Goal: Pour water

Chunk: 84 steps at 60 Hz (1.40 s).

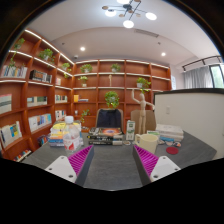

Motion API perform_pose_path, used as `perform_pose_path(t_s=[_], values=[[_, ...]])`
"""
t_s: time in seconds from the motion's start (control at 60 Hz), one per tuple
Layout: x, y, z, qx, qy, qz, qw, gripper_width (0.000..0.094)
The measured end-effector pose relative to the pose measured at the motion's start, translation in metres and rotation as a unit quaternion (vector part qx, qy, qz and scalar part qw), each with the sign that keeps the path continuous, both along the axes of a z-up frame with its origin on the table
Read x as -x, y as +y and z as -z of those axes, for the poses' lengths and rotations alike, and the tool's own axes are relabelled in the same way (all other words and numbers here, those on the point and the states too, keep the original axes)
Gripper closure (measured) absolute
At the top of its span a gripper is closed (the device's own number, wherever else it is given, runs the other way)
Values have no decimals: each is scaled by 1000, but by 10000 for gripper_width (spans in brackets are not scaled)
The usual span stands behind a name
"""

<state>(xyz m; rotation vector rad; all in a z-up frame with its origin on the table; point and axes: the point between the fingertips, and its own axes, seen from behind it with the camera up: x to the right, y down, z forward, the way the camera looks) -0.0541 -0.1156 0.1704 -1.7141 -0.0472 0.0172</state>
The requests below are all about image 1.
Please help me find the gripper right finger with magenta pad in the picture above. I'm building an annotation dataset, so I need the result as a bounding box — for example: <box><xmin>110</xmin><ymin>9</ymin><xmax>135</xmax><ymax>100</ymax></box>
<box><xmin>133</xmin><ymin>145</ymin><xmax>180</xmax><ymax>186</ymax></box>

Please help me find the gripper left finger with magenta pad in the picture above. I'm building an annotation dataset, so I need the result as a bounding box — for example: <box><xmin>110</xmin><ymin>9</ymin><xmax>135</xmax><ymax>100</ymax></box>
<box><xmin>46</xmin><ymin>145</ymin><xmax>94</xmax><ymax>186</ymax></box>

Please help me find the clear plastic water bottle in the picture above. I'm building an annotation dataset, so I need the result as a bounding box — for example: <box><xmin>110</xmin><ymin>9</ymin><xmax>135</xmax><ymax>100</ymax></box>
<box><xmin>63</xmin><ymin>116</ymin><xmax>80</xmax><ymax>155</ymax></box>

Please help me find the red round coaster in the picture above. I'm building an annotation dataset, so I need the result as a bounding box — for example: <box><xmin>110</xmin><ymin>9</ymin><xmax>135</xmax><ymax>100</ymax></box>
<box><xmin>166</xmin><ymin>147</ymin><xmax>179</xmax><ymax>155</ymax></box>

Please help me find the stack of dark books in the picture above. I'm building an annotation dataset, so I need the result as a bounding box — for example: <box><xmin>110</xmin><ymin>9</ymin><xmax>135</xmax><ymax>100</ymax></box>
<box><xmin>87</xmin><ymin>127</ymin><xmax>123</xmax><ymax>146</ymax></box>

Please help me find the stack of white books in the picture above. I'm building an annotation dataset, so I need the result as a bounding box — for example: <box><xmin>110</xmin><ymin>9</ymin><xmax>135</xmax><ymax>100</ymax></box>
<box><xmin>156</xmin><ymin>124</ymin><xmax>184</xmax><ymax>141</ymax></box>

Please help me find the stack of colourful books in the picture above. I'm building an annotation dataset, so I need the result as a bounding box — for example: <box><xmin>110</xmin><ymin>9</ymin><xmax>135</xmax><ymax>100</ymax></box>
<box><xmin>49</xmin><ymin>122</ymin><xmax>81</xmax><ymax>146</ymax></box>

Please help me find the green white carton box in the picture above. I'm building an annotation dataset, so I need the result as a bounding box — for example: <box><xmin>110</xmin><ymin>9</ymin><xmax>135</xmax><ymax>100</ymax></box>
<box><xmin>126</xmin><ymin>120</ymin><xmax>135</xmax><ymax>140</ymax></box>

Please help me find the brown cardboard panel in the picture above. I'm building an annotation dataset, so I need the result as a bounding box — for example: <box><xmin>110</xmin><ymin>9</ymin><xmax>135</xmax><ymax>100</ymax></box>
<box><xmin>131</xmin><ymin>110</ymin><xmax>156</xmax><ymax>134</ymax></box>

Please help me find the dark blue office chair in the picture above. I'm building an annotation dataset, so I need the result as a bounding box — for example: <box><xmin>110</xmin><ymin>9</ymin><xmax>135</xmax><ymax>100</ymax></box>
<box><xmin>96</xmin><ymin>109</ymin><xmax>123</xmax><ymax>129</ymax></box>

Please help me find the wooden artist mannequin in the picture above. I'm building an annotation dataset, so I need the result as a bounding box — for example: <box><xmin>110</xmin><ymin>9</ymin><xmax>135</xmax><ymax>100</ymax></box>
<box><xmin>131</xmin><ymin>92</ymin><xmax>155</xmax><ymax>134</ymax></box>

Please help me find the white partition board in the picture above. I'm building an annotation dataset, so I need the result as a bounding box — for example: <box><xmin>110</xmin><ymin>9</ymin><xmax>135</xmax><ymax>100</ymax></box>
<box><xmin>154</xmin><ymin>88</ymin><xmax>224</xmax><ymax>159</ymax></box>

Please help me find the potted ivy plant centre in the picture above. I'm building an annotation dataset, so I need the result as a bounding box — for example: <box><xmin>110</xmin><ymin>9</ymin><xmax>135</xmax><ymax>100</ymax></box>
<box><xmin>105</xmin><ymin>91</ymin><xmax>119</xmax><ymax>109</ymax></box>

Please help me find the orange wooden bookshelf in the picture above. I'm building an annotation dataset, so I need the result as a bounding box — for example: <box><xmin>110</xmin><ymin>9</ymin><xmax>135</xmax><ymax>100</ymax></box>
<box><xmin>0</xmin><ymin>30</ymin><xmax>171</xmax><ymax>160</ymax></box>

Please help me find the grey window curtain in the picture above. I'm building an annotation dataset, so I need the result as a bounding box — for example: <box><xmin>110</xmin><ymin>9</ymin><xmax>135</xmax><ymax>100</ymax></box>
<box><xmin>183</xmin><ymin>66</ymin><xmax>213</xmax><ymax>89</ymax></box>

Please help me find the ceiling chandelier lamp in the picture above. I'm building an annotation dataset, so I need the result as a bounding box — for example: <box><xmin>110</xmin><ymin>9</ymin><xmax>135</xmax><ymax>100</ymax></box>
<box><xmin>102</xmin><ymin>0</ymin><xmax>157</xmax><ymax>29</ymax></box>

